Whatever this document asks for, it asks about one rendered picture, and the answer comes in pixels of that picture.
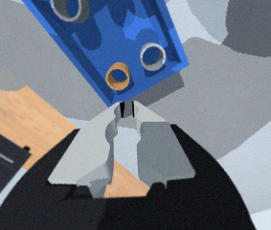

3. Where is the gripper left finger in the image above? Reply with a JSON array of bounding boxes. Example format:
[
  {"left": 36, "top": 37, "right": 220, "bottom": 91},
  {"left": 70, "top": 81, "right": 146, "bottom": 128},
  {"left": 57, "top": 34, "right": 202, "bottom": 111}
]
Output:
[{"left": 0, "top": 102, "right": 124, "bottom": 230}]

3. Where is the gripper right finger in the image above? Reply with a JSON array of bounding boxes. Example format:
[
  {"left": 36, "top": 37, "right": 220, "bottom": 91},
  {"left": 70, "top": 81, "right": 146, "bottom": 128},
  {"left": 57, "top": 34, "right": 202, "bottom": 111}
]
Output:
[{"left": 132, "top": 101, "right": 257, "bottom": 230}]

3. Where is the bronze bushing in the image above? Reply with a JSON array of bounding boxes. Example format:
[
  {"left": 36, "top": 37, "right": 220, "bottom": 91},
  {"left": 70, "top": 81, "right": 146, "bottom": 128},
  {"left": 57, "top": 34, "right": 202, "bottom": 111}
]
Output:
[{"left": 106, "top": 62, "right": 130, "bottom": 90}]

